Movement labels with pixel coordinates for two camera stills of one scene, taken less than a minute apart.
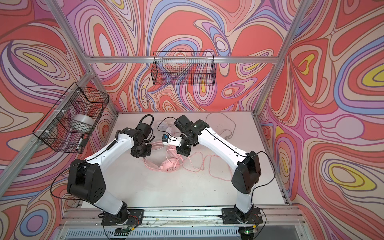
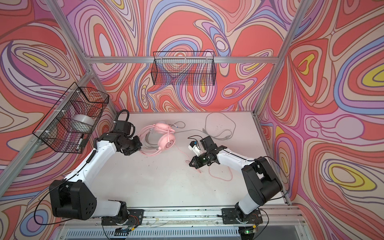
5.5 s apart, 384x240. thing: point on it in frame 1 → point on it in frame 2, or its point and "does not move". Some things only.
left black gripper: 148,153 → 138,145
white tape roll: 83,123 does not move
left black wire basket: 68,124 does not move
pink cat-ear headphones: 170,165 → 154,138
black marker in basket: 79,143 does not move
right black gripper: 180,149 → 198,164
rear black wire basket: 186,68 does not move
